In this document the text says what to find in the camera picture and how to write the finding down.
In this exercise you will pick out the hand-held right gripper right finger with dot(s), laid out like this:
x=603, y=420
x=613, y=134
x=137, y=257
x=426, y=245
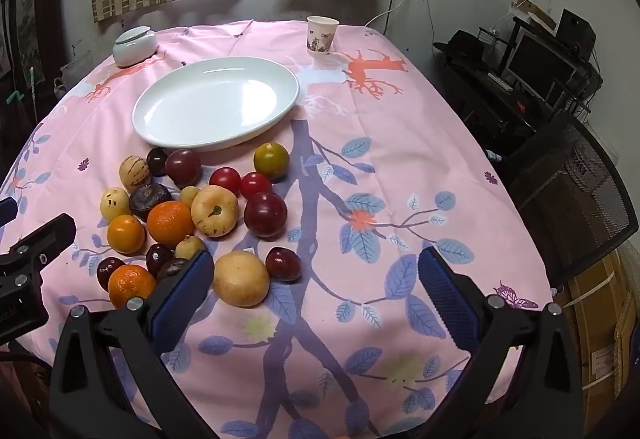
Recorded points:
x=445, y=289

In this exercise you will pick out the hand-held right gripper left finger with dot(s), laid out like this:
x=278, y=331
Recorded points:
x=187, y=284

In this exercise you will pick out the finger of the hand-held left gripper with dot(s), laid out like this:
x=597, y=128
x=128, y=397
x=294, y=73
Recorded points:
x=42, y=234
x=7, y=211

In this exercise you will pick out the large yellow pear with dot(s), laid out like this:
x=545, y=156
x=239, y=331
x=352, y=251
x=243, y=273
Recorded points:
x=241, y=279

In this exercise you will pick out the orange mandarin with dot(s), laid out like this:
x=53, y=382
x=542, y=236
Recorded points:
x=131, y=286
x=170, y=224

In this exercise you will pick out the small dark plum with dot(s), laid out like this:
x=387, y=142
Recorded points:
x=109, y=270
x=159, y=259
x=156, y=162

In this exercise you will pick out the pale yellow apple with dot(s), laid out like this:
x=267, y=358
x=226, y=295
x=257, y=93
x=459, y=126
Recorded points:
x=214, y=211

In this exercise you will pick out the spotted pale pepino melon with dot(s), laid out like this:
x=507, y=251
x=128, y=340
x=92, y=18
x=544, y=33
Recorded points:
x=114, y=204

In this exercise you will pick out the smooth orange citrus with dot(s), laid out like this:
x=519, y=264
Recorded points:
x=126, y=234

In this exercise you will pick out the dark purple passion fruit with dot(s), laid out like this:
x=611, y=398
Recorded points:
x=172, y=268
x=150, y=200

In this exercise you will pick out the dark red plum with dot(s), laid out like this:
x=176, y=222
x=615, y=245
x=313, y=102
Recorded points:
x=183, y=167
x=265, y=215
x=283, y=264

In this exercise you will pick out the red tomato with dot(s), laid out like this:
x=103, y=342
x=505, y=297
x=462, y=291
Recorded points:
x=224, y=180
x=255, y=185

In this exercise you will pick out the white oval plate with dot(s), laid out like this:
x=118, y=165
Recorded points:
x=215, y=104

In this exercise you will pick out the small yellow fruit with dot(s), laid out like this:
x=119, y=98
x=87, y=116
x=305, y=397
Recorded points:
x=190, y=195
x=189, y=246

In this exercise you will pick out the striped pale pepino melon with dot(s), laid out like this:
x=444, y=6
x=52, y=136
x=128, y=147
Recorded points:
x=132, y=170

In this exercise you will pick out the green plastic hook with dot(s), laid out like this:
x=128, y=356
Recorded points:
x=15, y=96

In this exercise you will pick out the yellow-green plum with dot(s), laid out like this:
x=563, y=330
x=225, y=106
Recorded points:
x=271, y=161

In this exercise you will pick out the clear plastic jug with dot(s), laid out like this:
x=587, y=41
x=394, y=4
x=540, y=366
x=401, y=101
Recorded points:
x=77, y=71

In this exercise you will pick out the cardboard box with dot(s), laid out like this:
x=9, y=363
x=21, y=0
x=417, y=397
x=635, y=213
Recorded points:
x=600, y=319

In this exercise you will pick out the black mesh office chair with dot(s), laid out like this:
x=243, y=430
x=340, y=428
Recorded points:
x=575, y=199

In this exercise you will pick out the pink printed tablecloth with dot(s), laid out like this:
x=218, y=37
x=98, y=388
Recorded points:
x=375, y=144

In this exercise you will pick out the dark wooden cabinet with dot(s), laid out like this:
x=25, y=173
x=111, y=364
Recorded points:
x=25, y=19

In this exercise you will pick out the black computer desk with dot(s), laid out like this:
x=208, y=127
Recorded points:
x=480, y=89

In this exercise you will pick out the white lidded ceramic jar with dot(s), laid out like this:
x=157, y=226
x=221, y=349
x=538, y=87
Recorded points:
x=134, y=46

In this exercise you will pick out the black hat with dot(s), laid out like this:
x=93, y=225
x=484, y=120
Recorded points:
x=462, y=46

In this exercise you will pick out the computer monitor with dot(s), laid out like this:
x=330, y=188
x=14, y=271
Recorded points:
x=542, y=64

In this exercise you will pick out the printed paper cup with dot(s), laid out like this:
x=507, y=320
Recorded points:
x=321, y=36

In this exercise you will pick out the black speaker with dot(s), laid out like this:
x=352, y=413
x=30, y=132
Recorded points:
x=575, y=29

